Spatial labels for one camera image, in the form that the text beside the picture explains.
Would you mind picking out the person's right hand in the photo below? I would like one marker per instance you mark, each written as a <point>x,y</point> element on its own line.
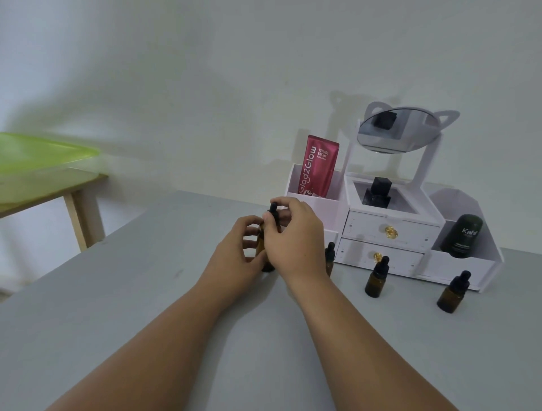
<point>298,241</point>

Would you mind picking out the person's left thumb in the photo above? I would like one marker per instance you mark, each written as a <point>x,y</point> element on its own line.
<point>257,264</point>

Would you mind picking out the person's left forearm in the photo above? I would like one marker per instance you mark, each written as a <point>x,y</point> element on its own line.
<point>148,351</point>

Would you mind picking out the dark green deodorant container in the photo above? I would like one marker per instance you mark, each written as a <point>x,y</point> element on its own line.
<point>463,235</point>

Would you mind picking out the red cosmetic tube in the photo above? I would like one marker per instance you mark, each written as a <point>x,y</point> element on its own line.
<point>318,167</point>

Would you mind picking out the wooden side table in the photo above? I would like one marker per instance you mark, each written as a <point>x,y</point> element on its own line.
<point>80,211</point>

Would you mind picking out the person's left hand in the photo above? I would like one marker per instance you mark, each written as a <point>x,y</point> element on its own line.
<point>230,258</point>

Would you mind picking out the amber dropper bottle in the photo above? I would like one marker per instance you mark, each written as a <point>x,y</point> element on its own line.
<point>261,243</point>
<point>376,283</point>
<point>330,258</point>
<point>452,296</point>

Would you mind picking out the white drawer with gold knob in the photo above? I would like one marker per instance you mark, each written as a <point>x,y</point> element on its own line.
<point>364,228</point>
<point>355,256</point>

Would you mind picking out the person's right forearm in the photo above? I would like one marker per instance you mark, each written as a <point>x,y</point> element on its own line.
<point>364,351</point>

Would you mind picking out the person's right thumb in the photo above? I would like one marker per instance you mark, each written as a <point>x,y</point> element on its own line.
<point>271,226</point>

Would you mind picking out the white cosmetic organizer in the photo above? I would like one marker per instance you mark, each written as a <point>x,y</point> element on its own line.
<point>457,266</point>

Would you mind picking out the black perfume bottle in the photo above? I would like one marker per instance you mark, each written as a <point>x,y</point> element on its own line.
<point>378,194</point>

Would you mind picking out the oval tilting mirror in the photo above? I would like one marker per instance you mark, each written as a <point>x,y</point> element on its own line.
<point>398,131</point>

